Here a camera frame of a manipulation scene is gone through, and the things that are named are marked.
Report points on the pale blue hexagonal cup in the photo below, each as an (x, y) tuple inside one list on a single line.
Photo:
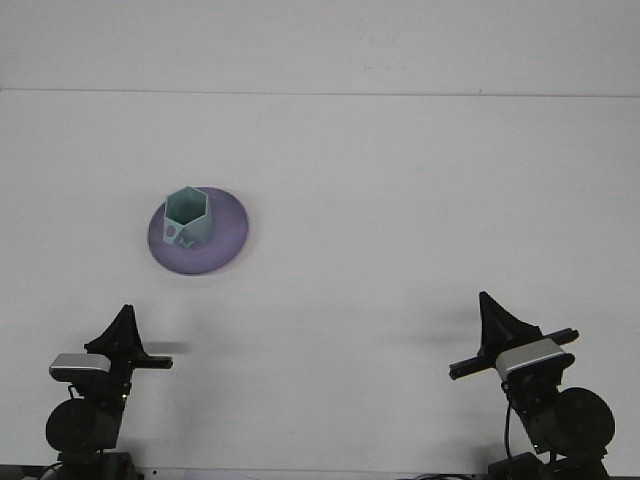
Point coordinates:
[(197, 227)]

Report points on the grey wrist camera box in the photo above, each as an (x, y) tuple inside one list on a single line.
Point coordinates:
[(535, 357), (80, 366)]

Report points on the pale purple round plate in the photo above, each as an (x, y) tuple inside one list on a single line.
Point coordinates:
[(227, 240)]

